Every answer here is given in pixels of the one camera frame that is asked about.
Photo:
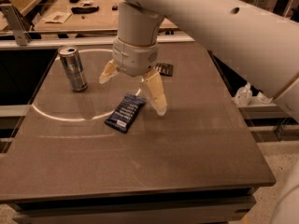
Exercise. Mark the clear sanitizer bottle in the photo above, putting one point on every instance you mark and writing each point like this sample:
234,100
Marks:
263,99
243,95

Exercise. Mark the dark chocolate bar wrapper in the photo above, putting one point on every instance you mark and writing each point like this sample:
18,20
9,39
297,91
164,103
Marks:
165,69

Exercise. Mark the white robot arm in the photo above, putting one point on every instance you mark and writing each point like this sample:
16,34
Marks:
261,46

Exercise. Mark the small black block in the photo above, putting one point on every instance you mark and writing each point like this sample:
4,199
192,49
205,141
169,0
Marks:
115,7

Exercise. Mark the white paper card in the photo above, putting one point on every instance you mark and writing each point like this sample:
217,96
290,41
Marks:
57,17

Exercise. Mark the horizontal metal rail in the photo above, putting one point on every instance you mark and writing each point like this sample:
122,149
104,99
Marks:
83,41

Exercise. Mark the black device on desk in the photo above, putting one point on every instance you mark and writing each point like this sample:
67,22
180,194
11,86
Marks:
84,10

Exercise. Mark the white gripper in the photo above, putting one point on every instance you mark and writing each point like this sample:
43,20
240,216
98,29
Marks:
135,58

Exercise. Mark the left metal rail bracket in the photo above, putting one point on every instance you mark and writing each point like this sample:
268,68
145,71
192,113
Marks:
15,23

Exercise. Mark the wooden background desk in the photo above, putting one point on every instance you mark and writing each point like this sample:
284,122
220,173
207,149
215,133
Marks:
105,19

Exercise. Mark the blue rxbar blueberry wrapper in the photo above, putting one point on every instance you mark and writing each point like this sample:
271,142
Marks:
125,113

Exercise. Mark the silver energy drink can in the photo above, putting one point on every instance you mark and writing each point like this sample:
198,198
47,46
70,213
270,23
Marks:
73,67

